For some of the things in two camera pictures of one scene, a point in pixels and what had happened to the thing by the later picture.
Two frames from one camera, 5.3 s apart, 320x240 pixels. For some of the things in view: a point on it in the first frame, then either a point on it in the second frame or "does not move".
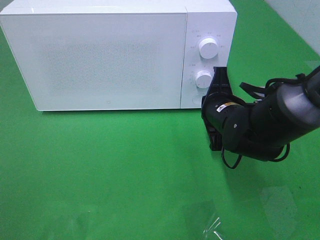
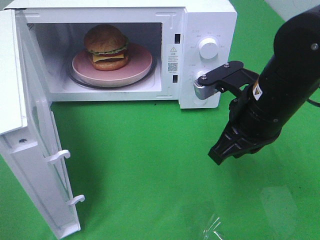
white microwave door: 100,61 -> 29,142
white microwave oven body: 106,55 does not move
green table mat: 148,174 does not move
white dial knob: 208,48 does not move
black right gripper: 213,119 -> 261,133
